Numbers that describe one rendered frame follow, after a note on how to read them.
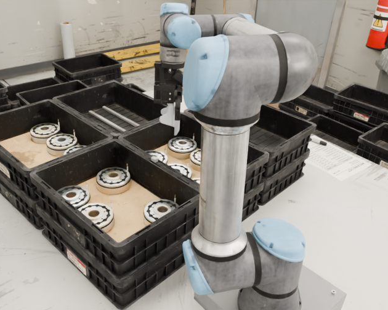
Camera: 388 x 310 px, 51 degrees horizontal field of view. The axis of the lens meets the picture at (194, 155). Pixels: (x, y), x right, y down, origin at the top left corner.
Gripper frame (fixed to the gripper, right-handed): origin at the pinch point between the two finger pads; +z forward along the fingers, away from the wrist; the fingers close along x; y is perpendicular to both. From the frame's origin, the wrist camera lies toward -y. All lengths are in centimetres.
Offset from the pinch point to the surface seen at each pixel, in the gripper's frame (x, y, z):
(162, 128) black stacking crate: -19.1, 5.5, 7.7
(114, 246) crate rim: 41.8, 12.9, 12.4
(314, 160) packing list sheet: -36, -57, 26
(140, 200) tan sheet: 12.0, 10.3, 18.8
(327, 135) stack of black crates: -122, -96, 48
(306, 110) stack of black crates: -149, -88, 41
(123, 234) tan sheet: 26.1, 13.3, 20.5
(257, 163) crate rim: 5.5, -24.5, 8.2
